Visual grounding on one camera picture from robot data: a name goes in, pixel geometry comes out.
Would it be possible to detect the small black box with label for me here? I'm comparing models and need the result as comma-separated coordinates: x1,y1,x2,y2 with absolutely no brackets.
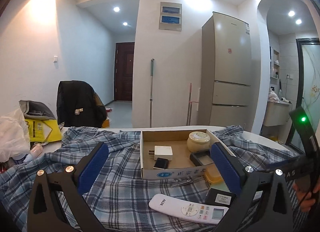
204,188,236,207

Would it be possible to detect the white AC remote control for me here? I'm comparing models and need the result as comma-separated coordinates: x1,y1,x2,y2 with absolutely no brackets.
149,194,228,224

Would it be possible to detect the black square frame case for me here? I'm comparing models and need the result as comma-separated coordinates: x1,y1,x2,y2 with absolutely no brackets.
189,150,213,166

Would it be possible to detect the round cream tin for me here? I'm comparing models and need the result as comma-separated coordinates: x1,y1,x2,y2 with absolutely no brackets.
187,131,211,152

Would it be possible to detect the small black charger cube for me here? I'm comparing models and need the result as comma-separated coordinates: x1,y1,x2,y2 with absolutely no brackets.
153,157,169,170

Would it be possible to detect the white power adapter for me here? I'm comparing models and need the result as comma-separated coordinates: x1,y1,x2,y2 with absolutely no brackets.
148,145,173,161

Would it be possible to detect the person's right hand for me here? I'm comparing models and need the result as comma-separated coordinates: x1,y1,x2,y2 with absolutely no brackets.
293,182,317,212

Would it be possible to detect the bathroom vanity cabinet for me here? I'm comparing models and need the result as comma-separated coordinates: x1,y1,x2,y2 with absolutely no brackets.
263,101,292,126

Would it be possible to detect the green card sheet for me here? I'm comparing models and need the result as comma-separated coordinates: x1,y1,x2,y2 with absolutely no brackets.
210,181,229,192

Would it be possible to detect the pink bottle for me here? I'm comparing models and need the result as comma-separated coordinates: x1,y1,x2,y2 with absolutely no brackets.
23,144,43,163

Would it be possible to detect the hair dryer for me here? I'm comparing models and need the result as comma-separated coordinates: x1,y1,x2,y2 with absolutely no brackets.
280,97,291,104

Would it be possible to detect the blue plaid shirt cloth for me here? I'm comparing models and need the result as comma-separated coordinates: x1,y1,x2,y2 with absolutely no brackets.
0,124,308,232

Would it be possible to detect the white plastic bag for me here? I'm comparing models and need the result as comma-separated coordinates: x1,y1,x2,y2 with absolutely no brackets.
0,108,30,163

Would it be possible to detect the yellow packaging bag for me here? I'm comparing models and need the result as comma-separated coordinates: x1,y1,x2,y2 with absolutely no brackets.
25,119,62,143

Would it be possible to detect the metal nail clipper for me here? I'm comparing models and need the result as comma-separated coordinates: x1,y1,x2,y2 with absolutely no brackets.
171,178,193,188

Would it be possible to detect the beige refrigerator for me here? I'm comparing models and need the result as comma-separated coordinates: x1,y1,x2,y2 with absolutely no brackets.
197,12,252,127

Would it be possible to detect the grey bag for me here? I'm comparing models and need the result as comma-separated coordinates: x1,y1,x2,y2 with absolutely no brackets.
19,100,56,120

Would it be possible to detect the orange box on floor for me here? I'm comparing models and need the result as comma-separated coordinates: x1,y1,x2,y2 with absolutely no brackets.
101,118,110,129

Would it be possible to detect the chair with black jacket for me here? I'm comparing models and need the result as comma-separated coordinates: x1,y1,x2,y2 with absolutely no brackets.
56,80,107,128

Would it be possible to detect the glass bathroom door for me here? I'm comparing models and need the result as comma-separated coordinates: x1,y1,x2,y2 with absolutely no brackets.
285,37,320,152

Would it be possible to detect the white cardboard tray box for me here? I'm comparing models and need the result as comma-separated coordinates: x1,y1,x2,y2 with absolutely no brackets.
139,128,237,181

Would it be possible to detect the dark wooden door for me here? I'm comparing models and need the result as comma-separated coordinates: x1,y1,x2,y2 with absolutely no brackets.
114,42,135,101

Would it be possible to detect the bathroom wall shelf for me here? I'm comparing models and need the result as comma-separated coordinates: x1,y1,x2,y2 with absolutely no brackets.
270,47,280,79

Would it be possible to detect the red broom handle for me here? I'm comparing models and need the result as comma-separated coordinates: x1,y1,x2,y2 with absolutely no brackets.
186,83,199,126

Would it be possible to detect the wall electrical panel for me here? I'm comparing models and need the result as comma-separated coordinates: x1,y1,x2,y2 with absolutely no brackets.
158,2,182,32

